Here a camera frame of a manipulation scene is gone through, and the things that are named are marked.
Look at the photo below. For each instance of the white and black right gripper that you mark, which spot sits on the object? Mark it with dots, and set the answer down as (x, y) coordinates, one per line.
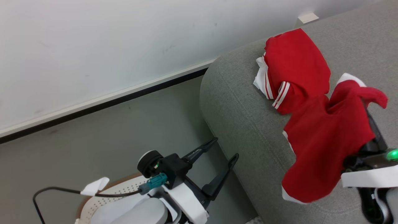
(373, 172)

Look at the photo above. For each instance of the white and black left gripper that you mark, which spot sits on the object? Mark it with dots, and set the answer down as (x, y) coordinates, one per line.
(189, 203)

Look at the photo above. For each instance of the red shirt with white trim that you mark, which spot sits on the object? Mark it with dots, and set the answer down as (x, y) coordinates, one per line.
(323, 137)

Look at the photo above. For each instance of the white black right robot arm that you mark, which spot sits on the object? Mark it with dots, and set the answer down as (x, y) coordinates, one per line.
(377, 205)

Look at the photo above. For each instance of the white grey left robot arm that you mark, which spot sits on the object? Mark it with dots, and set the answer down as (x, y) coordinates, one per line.
(136, 213)

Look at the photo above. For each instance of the grey fabric sofa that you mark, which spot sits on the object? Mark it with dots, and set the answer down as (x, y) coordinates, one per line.
(248, 124)

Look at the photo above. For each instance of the white laundry basket brown rim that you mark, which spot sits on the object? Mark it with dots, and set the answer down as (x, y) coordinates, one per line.
(122, 188)

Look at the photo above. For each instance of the white and black baseboard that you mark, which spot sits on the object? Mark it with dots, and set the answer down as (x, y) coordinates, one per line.
(102, 101)

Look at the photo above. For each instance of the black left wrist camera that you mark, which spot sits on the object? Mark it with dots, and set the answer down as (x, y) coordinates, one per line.
(172, 166)

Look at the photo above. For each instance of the white wall box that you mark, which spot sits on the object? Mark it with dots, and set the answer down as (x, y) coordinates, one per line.
(307, 17)

